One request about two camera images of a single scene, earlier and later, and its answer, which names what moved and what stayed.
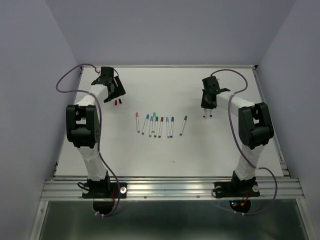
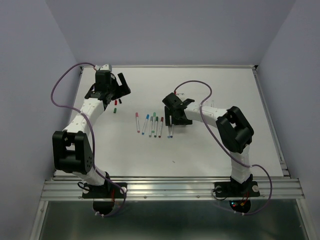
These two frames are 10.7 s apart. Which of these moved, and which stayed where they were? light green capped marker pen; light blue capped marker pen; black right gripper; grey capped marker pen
Moved: black right gripper
Stayed: light green capped marker pen; grey capped marker pen; light blue capped marker pen
